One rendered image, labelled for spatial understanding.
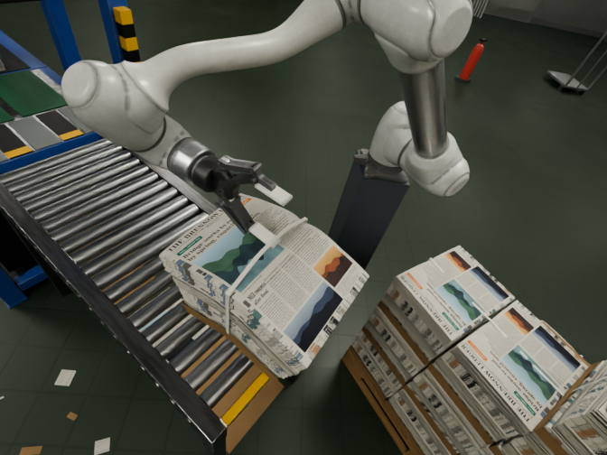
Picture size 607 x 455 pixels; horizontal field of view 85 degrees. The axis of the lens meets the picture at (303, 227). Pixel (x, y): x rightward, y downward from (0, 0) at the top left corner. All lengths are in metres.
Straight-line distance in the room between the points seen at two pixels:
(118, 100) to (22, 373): 1.67
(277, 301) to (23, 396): 1.55
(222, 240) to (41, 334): 1.51
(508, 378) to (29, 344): 2.06
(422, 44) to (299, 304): 0.55
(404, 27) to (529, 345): 1.10
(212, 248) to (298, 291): 0.22
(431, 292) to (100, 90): 1.13
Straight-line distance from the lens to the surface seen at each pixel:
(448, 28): 0.72
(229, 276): 0.72
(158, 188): 1.50
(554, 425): 1.22
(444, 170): 1.16
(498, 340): 1.35
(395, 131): 1.27
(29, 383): 2.09
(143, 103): 0.65
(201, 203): 1.41
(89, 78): 0.64
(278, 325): 0.70
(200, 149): 0.74
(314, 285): 0.76
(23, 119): 2.02
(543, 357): 1.43
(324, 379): 1.92
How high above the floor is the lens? 1.79
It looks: 47 degrees down
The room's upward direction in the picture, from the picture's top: 14 degrees clockwise
